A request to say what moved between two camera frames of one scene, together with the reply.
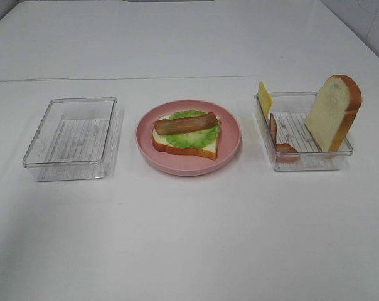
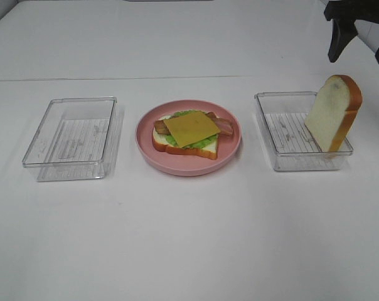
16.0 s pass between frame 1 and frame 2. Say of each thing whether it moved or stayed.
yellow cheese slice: moved
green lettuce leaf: stayed
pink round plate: stayed
